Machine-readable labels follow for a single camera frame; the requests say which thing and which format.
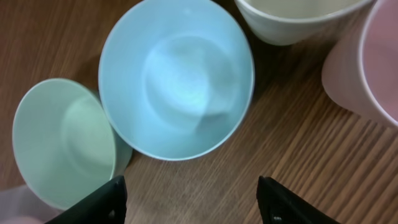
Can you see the pink cup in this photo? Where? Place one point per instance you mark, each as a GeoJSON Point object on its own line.
{"type": "Point", "coordinates": [360, 72]}

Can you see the mint green small bowl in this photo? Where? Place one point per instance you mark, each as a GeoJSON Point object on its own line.
{"type": "Point", "coordinates": [64, 146]}

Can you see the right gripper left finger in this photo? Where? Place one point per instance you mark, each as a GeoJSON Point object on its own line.
{"type": "Point", "coordinates": [106, 205]}

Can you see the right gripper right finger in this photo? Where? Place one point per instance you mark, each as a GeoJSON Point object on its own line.
{"type": "Point", "coordinates": [279, 205]}

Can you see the light blue small bowl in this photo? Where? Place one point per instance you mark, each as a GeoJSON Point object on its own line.
{"type": "Point", "coordinates": [176, 78]}

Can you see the pink small bowl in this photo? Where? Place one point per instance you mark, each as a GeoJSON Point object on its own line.
{"type": "Point", "coordinates": [21, 202]}

